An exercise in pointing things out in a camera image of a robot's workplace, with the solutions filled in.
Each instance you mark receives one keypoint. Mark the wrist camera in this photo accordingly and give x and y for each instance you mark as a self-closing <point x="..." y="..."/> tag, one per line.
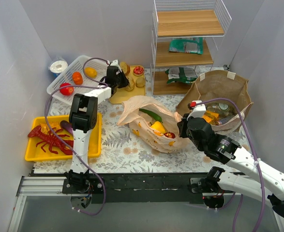
<point x="197" y="108"/>
<point x="113" y="67"/>

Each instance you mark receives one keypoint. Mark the orange mango gummy packet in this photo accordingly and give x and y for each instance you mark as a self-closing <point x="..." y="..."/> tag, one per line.
<point x="210" y="117"/>

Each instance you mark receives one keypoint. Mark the small orange pumpkin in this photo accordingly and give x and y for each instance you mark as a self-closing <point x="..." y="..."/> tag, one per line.
<point x="77" y="78"/>

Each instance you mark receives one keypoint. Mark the teal snack packet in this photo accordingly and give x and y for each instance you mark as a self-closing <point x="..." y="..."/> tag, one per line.
<point x="191" y="45"/>

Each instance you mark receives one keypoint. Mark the white plastic basket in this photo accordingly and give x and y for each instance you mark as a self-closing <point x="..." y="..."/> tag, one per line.
<point x="66" y="77"/>

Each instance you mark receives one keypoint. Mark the floral table mat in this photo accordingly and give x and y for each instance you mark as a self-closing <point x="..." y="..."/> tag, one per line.
<point x="123" y="152"/>

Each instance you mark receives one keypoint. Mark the bread slice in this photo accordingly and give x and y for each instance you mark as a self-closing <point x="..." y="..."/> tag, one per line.
<point x="131" y="84"/>

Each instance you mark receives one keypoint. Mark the round bread loaf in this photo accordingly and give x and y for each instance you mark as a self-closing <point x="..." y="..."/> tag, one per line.
<point x="125" y="67"/>

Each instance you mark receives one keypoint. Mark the white tape roll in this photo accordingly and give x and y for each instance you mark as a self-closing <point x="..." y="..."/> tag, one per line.
<point x="58" y="67"/>

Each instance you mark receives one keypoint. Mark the peach plastic grocery bag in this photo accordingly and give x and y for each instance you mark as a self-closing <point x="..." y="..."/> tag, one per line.
<point x="140" y="124"/>

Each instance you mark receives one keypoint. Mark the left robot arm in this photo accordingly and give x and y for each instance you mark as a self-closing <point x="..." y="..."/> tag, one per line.
<point x="83" y="118"/>

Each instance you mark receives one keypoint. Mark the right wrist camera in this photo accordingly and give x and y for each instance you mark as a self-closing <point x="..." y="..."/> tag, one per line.
<point x="197" y="108"/>

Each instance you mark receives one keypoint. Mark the brown burlap tote bag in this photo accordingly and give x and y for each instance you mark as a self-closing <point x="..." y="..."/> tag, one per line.
<point x="226" y="87"/>

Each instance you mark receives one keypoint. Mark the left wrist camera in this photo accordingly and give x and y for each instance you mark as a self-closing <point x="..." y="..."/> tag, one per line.
<point x="113" y="67"/>

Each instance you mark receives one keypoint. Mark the yellow bell pepper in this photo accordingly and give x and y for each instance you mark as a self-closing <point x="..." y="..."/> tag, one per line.
<point x="157" y="125"/>

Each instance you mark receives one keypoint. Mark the green chili pepper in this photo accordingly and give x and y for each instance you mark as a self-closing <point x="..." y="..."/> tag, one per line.
<point x="152" y="114"/>

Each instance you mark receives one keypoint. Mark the red toy lobster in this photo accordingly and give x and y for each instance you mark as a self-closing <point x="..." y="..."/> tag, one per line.
<point x="49" y="139"/>

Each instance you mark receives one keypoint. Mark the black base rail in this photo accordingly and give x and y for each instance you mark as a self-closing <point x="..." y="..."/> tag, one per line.
<point x="209" y="187"/>

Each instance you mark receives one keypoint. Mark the yellow bread tray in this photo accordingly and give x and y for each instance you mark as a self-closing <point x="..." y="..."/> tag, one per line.
<point x="123" y="95"/>

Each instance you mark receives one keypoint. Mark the dark red plum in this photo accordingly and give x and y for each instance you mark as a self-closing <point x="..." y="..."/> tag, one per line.
<point x="169" y="135"/>

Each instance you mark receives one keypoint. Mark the clear glass bottle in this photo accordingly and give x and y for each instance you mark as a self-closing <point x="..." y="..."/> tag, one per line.
<point x="220" y="108"/>

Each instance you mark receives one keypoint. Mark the small bread roll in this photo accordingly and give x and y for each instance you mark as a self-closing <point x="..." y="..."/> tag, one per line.
<point x="140" y="82"/>

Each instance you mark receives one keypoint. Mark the yellow mango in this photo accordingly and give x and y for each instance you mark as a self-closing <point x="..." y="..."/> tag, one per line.
<point x="90" y="72"/>

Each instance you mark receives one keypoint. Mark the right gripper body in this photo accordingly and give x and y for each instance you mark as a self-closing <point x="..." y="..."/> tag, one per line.
<point x="182" y="126"/>

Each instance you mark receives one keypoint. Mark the silver drink can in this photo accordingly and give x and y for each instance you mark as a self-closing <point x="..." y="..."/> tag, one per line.
<point x="223" y="121"/>

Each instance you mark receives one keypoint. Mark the white wire shelf rack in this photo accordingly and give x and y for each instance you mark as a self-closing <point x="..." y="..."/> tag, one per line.
<point x="183" y="33"/>

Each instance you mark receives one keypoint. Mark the green white snack packet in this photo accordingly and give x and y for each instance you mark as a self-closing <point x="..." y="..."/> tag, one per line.
<point x="181" y="75"/>

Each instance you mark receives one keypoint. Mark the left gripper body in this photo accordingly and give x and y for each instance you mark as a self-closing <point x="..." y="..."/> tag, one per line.
<point x="120" y="79"/>

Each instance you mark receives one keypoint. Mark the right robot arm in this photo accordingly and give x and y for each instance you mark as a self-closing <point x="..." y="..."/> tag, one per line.
<point x="265" y="183"/>

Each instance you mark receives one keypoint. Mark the purple eggplant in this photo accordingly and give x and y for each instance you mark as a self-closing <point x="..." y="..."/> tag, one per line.
<point x="65" y="125"/>

